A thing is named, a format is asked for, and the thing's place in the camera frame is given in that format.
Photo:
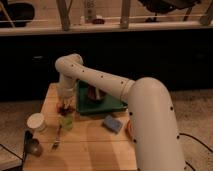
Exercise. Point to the metal fork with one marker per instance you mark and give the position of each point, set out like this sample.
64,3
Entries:
56,142

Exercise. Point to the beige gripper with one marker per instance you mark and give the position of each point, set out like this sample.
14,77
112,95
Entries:
65,89

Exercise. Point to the red-orange bowl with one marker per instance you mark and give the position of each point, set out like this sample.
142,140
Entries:
128,130

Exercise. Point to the black office chair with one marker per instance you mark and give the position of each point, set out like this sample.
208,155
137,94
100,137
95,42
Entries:
15,14

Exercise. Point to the blue sponge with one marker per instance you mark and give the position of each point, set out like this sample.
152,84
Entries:
112,124

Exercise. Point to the green plastic cup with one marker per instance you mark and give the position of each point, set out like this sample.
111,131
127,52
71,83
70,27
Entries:
66,122

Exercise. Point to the dark bowl in tray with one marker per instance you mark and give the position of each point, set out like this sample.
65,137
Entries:
95,94

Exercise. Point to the green plastic tray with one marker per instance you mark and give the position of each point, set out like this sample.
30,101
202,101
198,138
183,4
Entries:
86,106

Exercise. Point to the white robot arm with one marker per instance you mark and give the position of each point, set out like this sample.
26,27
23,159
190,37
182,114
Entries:
155,131

